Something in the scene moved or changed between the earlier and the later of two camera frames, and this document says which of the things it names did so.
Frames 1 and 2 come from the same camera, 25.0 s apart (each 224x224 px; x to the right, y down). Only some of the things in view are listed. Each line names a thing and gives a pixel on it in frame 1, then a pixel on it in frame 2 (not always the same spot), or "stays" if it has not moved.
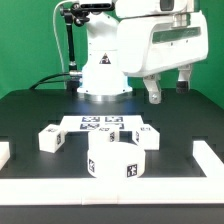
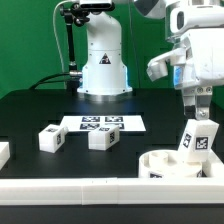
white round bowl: [116, 160] -> [167, 164]
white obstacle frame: [120, 191] stays
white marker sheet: [76, 123] stays
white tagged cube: [103, 137] stays
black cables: [40, 81] stays
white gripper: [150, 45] -> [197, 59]
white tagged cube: [147, 137] -> [197, 139]
